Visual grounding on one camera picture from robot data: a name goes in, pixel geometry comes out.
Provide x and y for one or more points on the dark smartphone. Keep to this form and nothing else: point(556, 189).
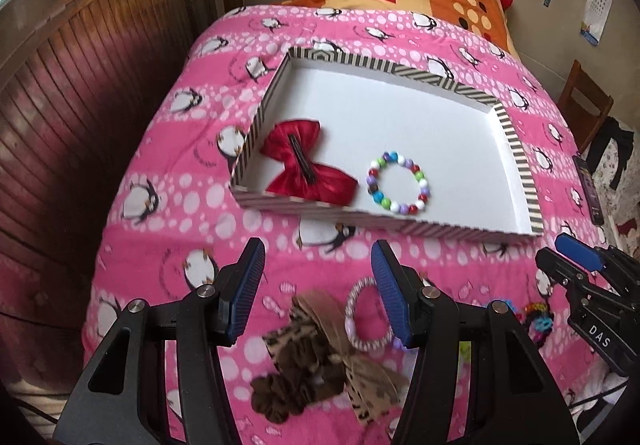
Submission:
point(591, 195)

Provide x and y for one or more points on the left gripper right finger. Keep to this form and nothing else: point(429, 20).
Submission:
point(513, 396)

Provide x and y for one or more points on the striped shallow box tray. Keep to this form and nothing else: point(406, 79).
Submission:
point(472, 161)

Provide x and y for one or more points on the red satin bow clip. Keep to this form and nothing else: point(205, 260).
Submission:
point(291, 142)

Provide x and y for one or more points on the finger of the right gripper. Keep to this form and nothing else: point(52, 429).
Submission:
point(568, 275)
point(614, 265)

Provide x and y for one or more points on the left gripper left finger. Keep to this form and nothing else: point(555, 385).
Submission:
point(120, 397)

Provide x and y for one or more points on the wooden chair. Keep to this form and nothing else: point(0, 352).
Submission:
point(584, 106)

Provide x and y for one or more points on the leopard brown bow scrunchie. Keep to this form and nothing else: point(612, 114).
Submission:
point(315, 362)

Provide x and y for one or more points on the pink penguin quilt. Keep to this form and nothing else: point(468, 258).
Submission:
point(174, 222)

